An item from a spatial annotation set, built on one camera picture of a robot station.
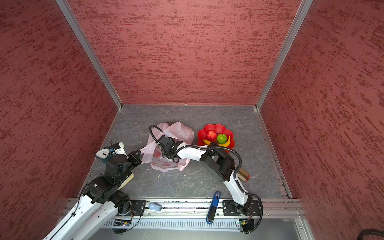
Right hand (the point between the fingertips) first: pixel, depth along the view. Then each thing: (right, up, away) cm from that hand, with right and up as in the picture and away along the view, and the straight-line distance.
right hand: (167, 152), depth 93 cm
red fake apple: (+29, +10, +4) cm, 31 cm away
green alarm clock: (-39, 0, -4) cm, 39 cm away
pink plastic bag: (-5, +2, -14) cm, 15 cm away
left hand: (-10, +3, -16) cm, 19 cm away
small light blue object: (-2, -24, -19) cm, 30 cm away
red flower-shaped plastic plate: (+35, +14, +10) cm, 39 cm away
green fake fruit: (+35, +8, +2) cm, 36 cm away
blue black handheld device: (+28, -22, -18) cm, 40 cm away
